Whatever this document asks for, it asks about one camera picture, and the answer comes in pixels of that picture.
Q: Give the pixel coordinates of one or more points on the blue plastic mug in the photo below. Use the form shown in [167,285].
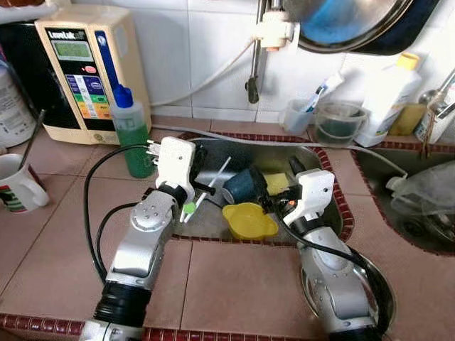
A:
[238,188]

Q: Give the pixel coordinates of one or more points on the white stick with green tip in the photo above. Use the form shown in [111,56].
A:
[189,208]

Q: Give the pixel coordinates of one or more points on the round steel bowl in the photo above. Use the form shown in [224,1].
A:
[380,291]

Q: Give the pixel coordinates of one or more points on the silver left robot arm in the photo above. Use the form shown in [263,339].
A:
[138,249]

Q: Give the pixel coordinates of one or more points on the black kitchen appliance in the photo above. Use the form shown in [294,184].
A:
[18,71]

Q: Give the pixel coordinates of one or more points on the yellow dish sponge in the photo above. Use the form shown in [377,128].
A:
[277,181]

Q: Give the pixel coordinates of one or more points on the stainless steel sink basin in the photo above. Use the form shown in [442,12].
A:
[234,153]
[419,227]

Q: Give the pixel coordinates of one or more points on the clear toothbrush cup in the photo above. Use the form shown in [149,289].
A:
[297,119]

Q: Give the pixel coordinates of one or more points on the green soap bottle blue cap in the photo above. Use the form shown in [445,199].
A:
[131,138]

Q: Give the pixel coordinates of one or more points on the white bottle with yellow cap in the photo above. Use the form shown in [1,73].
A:
[384,99]

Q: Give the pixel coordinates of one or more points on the yellow scouring pad block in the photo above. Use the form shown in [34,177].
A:
[405,121]

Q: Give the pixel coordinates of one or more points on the beige water ionizer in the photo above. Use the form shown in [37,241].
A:
[121,42]

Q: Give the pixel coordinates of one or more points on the hanging steel pan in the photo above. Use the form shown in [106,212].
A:
[341,21]

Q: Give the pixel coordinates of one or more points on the chrome sink faucet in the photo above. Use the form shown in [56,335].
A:
[437,96]

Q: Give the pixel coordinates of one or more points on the spoon in white mug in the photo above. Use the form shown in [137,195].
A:
[32,138]

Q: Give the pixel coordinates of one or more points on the white printed mug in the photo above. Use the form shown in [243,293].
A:
[21,188]

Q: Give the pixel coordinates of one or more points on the white canister with text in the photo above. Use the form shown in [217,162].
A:
[14,106]

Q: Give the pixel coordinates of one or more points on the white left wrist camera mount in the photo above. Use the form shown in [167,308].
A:
[174,163]

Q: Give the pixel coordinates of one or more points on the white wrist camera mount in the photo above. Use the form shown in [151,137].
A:
[174,163]
[313,195]

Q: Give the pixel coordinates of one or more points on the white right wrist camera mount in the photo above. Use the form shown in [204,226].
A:
[313,195]

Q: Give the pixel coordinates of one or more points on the steel wall tap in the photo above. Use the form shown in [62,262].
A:
[274,32]

